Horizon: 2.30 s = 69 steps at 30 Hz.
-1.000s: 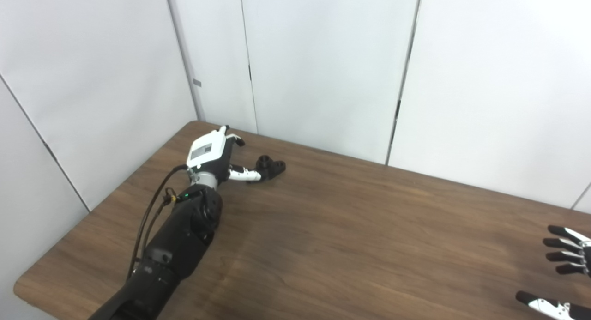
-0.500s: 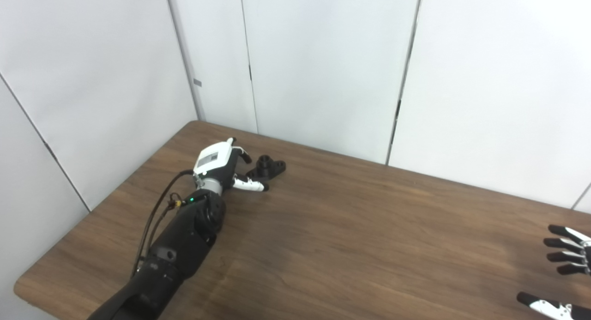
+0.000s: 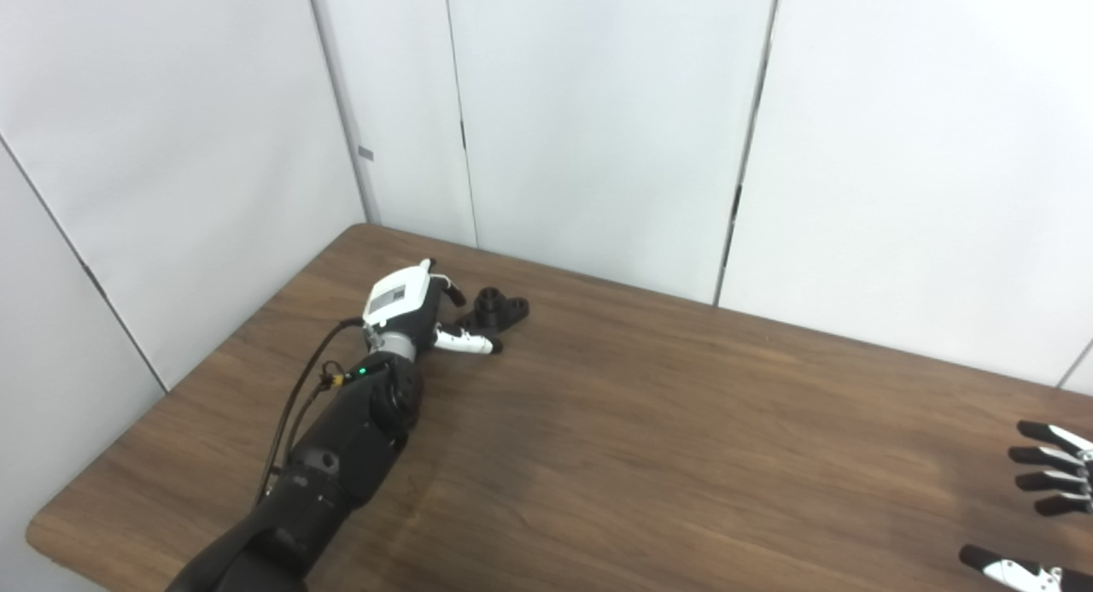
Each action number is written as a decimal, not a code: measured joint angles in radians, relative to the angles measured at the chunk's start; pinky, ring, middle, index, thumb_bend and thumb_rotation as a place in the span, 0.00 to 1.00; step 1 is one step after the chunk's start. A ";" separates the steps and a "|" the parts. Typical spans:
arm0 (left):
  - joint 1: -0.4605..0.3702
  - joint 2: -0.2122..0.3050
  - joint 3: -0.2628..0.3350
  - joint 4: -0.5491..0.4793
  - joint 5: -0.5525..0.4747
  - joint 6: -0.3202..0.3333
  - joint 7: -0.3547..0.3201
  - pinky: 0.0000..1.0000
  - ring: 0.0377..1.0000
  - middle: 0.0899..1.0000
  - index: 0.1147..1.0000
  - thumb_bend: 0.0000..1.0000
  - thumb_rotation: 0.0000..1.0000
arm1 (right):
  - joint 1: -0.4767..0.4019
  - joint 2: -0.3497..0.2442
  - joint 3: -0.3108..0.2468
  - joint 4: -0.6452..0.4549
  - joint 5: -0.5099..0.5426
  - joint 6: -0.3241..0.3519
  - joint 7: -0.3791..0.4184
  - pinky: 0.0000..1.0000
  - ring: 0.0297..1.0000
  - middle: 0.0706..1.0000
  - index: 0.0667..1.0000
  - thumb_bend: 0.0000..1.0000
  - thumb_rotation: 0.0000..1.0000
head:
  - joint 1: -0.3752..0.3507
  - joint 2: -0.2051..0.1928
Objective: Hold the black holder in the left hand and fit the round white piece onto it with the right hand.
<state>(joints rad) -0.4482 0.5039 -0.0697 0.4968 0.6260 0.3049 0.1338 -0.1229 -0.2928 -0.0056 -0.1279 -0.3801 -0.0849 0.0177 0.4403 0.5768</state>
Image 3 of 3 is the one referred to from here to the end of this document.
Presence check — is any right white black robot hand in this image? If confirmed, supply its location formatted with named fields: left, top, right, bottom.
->
left=958, top=420, right=1093, bottom=592

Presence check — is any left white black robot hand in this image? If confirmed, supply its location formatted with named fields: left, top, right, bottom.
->
left=362, top=259, right=503, bottom=364

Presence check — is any black flanged holder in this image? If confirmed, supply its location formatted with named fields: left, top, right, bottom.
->
left=454, top=287, right=530, bottom=335

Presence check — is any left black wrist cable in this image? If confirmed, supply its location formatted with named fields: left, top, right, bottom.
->
left=254, top=317, right=366, bottom=503

